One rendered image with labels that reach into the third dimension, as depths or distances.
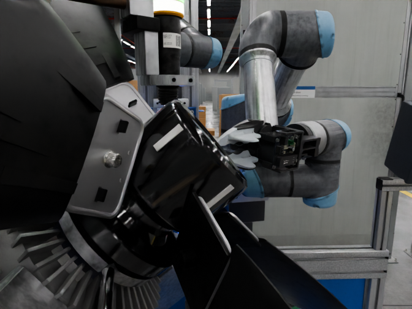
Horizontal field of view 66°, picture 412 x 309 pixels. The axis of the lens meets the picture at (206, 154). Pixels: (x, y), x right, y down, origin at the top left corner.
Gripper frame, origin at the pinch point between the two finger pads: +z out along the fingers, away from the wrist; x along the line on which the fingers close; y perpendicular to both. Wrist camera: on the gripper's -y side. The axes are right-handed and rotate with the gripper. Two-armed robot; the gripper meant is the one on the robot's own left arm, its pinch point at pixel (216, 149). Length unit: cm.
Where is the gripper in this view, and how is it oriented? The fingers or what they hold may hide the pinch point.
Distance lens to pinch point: 53.0
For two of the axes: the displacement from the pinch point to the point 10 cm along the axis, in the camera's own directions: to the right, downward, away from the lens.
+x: -0.6, 9.6, 2.7
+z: -7.8, 1.2, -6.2
